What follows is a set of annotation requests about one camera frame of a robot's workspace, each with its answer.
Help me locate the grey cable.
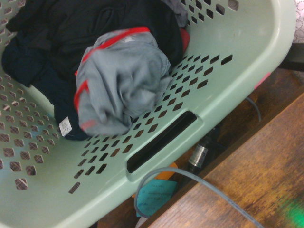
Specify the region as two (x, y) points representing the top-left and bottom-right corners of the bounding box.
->
(133, 96), (265, 228)

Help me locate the orange sticky note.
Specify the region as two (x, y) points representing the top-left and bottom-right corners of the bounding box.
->
(155, 161), (179, 181)

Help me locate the grey garment with red trim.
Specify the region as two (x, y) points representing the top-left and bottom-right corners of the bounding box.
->
(73, 26), (174, 137)

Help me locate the black garment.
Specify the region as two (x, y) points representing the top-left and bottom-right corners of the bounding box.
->
(6, 0), (184, 80)

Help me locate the blue sticky note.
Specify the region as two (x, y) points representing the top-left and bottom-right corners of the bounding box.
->
(136, 180), (178, 217)

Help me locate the navy garment with white label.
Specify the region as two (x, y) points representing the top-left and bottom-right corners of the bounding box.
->
(1, 30), (89, 141)

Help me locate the mint green laundry basket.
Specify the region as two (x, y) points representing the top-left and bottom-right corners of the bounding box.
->
(0, 0), (296, 228)

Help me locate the red cloth item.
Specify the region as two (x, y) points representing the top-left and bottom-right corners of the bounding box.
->
(180, 28), (191, 52)

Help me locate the rustic wooden side table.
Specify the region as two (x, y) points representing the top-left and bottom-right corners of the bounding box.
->
(96, 60), (304, 228)

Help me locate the dark grey garment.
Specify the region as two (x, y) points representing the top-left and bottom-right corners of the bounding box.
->
(163, 0), (189, 27)

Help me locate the black metal cable connector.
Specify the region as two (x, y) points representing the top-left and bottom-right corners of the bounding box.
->
(186, 122), (228, 174)

